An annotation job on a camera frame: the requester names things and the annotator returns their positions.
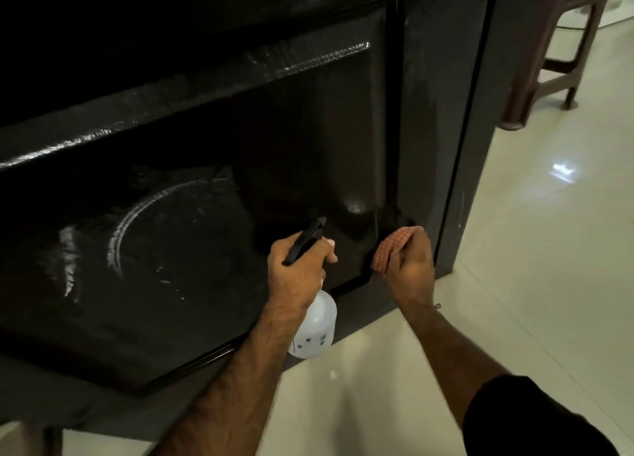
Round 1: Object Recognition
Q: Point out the person's left hand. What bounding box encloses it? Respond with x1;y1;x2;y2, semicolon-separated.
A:
266;232;339;318

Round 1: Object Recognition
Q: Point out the person's right hand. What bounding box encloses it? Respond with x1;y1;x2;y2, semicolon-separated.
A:
384;232;437;311

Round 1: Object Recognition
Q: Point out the orange checked cloth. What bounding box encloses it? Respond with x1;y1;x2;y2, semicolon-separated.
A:
371;225;425;275

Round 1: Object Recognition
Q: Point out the white spray bottle black trigger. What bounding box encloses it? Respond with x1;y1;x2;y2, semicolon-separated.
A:
282;216;339;360

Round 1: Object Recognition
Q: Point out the black wooden door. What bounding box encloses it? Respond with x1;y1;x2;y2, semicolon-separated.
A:
0;0;496;441

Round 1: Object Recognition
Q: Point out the person's right forearm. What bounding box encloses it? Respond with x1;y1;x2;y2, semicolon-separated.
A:
398;297;511;430

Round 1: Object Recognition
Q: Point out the person's left forearm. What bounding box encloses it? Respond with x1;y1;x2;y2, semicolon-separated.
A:
153;304;308;456

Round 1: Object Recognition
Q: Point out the brown plastic stool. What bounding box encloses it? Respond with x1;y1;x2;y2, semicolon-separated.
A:
497;0;615;131

